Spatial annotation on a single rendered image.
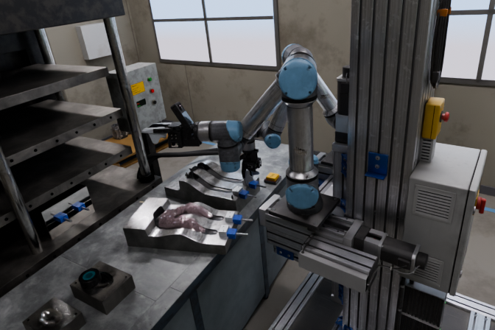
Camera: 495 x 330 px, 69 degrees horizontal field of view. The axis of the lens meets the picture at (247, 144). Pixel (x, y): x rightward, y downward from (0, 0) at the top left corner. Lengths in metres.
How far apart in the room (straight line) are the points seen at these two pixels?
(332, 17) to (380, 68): 2.38
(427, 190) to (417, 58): 0.46
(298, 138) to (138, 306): 0.91
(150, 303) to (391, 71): 1.25
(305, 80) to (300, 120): 0.14
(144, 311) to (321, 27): 2.98
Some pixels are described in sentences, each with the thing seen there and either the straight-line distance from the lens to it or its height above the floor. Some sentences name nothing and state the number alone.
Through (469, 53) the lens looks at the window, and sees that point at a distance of 3.41.
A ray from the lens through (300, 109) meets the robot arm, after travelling 1.16.
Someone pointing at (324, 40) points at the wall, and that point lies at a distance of 3.74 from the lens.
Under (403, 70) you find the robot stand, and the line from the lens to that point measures 1.32.
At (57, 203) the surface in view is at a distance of 2.12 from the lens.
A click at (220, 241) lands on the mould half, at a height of 0.85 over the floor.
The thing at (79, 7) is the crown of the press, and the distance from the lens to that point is 2.01.
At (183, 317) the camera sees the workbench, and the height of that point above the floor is 0.61.
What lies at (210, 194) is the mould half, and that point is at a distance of 1.97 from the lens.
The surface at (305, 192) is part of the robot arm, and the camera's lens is 1.27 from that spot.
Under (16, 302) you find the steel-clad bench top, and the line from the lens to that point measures 1.87.
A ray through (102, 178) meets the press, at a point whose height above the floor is 0.79.
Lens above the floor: 1.92
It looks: 25 degrees down
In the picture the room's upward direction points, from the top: 6 degrees counter-clockwise
